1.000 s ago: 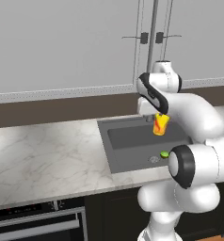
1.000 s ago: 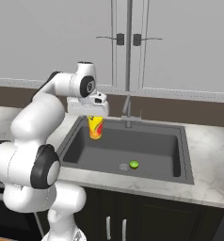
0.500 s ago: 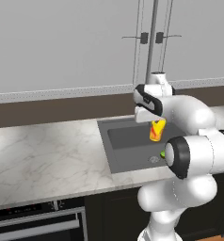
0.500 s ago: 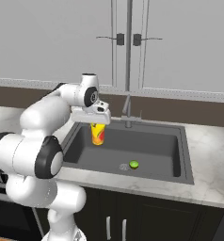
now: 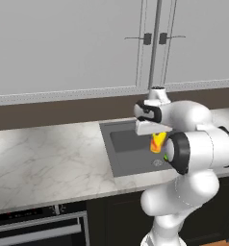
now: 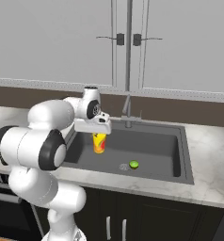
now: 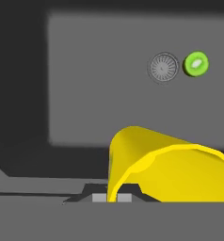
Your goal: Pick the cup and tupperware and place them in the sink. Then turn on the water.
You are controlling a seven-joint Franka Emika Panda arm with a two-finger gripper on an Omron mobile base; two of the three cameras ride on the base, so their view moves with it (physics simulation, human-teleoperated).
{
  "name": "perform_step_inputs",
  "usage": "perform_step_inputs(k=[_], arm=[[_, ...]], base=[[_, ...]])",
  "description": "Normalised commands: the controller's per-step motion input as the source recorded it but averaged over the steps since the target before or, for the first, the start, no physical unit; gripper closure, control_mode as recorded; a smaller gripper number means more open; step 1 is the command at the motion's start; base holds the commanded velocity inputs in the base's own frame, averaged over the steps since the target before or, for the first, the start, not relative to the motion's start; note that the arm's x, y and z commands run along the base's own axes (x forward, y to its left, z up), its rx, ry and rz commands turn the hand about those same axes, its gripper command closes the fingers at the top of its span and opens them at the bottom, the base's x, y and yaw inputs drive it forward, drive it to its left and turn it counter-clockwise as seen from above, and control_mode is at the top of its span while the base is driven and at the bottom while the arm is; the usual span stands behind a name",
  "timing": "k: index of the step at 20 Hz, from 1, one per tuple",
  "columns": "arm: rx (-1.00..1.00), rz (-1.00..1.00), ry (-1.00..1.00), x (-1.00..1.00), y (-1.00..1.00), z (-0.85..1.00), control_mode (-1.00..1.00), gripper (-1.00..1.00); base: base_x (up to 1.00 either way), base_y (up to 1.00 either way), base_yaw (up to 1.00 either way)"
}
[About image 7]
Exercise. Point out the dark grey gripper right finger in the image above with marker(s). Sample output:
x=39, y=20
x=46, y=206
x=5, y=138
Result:
x=129, y=192

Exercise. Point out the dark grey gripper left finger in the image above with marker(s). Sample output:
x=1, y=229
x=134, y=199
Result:
x=96, y=193

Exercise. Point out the yellow cup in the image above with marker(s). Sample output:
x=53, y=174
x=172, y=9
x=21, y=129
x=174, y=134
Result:
x=167, y=169

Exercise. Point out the grey sink basin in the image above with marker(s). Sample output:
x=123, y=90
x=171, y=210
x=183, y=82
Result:
x=110, y=100

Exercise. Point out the round grey sink drain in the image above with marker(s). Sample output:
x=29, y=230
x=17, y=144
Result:
x=163, y=67

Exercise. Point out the green kiwi half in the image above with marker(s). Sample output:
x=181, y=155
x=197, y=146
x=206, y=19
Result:
x=196, y=64

